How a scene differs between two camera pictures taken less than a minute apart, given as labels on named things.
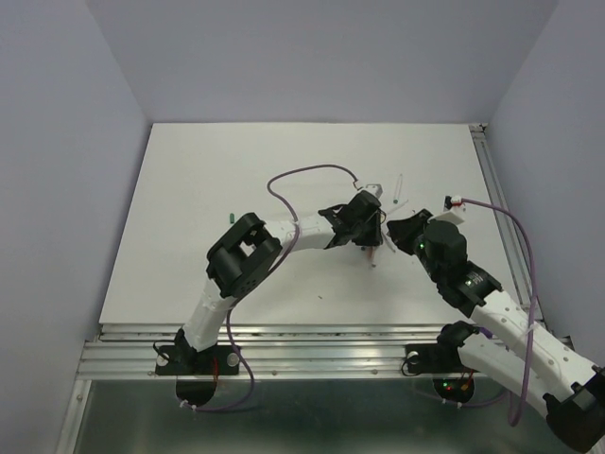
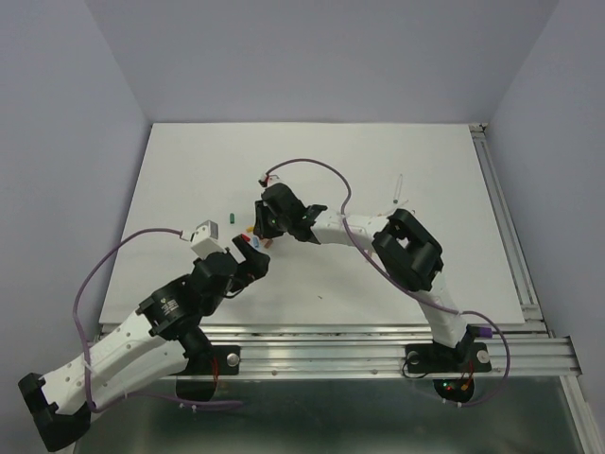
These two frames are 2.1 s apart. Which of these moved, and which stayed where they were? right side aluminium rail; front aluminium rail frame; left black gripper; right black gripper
Moved: left black gripper; right black gripper
Stayed: front aluminium rail frame; right side aluminium rail
